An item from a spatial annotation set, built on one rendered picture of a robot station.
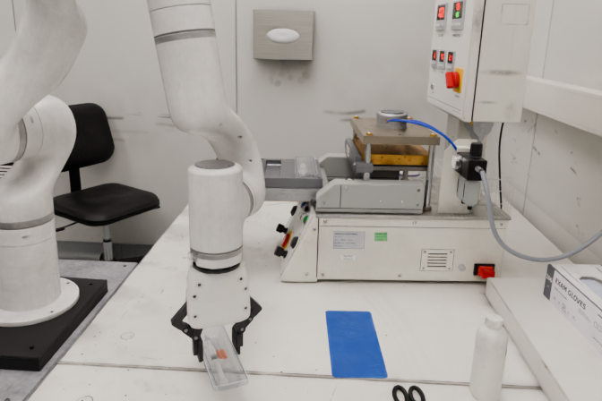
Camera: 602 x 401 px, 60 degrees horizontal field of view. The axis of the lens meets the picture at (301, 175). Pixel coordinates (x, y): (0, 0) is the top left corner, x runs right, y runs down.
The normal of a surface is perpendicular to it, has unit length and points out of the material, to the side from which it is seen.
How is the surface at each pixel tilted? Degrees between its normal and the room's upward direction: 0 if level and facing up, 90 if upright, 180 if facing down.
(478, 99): 90
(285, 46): 90
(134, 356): 0
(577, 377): 0
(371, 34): 90
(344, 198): 90
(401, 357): 0
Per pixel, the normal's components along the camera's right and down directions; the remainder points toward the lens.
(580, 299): -1.00, -0.07
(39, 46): 0.07, 0.59
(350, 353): 0.03, -0.96
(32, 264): 0.63, 0.24
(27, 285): 0.45, 0.26
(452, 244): 0.02, 0.26
